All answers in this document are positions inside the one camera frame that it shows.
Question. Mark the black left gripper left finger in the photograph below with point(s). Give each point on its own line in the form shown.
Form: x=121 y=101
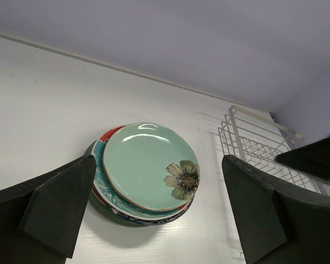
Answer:
x=40 y=218

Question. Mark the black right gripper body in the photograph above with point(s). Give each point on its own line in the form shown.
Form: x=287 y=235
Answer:
x=312 y=159

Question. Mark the dark blue patterned plate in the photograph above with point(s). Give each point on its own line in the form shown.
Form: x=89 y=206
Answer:
x=151 y=222

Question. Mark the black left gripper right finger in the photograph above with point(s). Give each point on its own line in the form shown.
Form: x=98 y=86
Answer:
x=277 y=221

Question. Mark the red plate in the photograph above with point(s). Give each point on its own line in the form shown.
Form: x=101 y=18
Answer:
x=109 y=195

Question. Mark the teal blue plate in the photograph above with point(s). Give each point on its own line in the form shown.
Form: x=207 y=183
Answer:
x=107 y=212

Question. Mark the green floral plate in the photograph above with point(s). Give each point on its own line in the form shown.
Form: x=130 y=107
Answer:
x=151 y=166

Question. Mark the metal wire dish rack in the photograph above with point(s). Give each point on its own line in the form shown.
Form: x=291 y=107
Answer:
x=257 y=140

